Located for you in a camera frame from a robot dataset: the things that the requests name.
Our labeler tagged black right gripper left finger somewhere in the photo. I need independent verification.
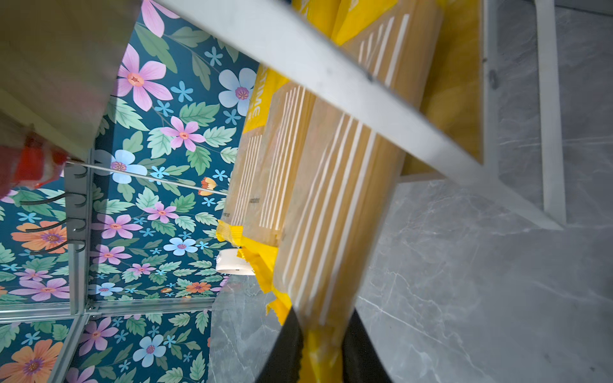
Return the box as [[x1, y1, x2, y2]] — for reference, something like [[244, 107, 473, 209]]
[[255, 309, 303, 383]]

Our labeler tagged wooden two-tier shelf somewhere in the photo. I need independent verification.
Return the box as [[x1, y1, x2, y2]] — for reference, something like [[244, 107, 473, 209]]
[[1, 1, 566, 230]]

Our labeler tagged cream alarm clock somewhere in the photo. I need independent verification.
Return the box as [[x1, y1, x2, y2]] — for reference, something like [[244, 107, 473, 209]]
[[216, 248, 255, 276]]

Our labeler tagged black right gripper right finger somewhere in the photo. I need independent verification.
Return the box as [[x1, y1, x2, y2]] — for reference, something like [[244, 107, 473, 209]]
[[342, 310, 392, 383]]

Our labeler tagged black wall hook rail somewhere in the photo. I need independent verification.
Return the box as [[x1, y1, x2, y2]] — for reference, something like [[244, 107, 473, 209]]
[[22, 160, 93, 316]]

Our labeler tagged yellow pasta bag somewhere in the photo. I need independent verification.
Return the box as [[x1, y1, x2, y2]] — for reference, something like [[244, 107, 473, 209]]
[[273, 1, 446, 382], [216, 65, 287, 247], [238, 0, 346, 294]]

